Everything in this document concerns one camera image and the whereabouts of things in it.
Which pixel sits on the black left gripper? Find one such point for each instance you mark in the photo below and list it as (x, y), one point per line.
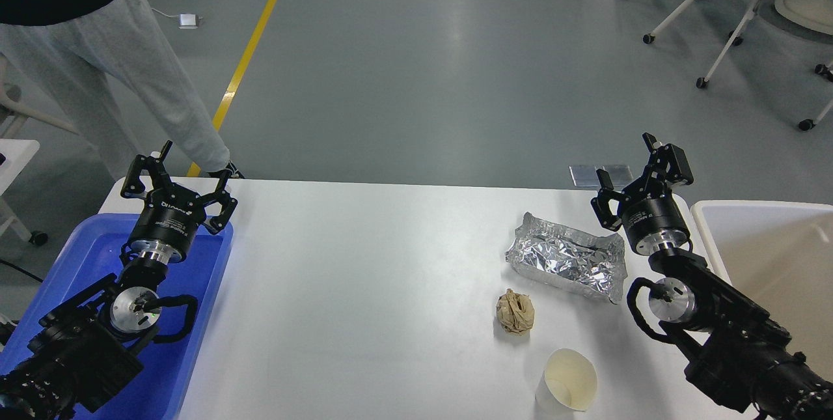
(169, 222)

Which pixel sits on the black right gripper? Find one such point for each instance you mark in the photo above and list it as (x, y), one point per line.
(645, 208)

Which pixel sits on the white paper cup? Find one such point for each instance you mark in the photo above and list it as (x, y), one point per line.
(568, 383)

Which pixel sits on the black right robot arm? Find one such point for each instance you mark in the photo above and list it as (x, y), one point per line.
(737, 355)

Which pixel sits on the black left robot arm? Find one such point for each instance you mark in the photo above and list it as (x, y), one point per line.
(87, 350)

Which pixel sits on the right metal floor plate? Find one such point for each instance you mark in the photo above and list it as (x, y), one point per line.
(620, 175)

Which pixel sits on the metal floor plate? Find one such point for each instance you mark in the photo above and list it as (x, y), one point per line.
(620, 175)
(584, 176)

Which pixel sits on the left metal floor plate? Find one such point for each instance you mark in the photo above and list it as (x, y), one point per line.
(584, 176)

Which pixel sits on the crumpled aluminium foil tray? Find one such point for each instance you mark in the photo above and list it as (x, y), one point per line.
(569, 259)

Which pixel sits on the beige plastic bin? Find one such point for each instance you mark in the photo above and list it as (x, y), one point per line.
(780, 256)

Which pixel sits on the white side table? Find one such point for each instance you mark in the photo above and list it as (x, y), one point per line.
(16, 154)

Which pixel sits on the crumpled brown paper ball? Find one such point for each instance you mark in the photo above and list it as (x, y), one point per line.
(515, 312)

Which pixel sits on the white floor power adapter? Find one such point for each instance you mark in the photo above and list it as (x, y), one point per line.
(189, 21)

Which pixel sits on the person in grey trousers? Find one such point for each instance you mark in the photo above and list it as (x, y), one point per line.
(69, 48)

